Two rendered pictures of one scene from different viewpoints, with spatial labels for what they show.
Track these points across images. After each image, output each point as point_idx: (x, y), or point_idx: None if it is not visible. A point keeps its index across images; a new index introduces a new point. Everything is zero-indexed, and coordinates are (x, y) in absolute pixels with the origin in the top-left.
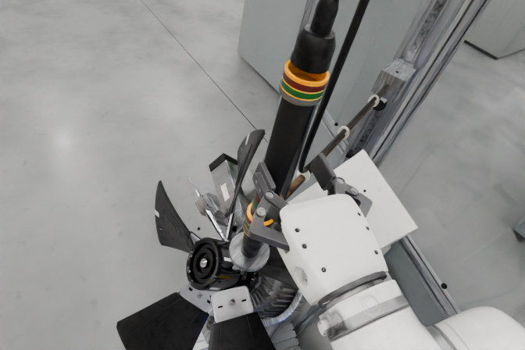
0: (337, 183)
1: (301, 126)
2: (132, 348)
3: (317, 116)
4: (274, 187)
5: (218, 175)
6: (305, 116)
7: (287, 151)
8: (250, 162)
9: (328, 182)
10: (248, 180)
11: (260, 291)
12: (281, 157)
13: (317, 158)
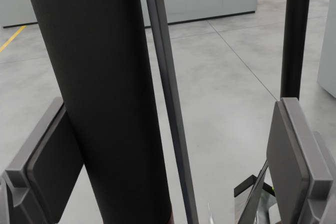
0: (329, 213)
1: None
2: None
3: None
4: (16, 170)
5: (241, 203)
6: None
7: (60, 25)
8: (259, 182)
9: (301, 207)
10: (280, 218)
11: None
12: (57, 56)
13: (275, 114)
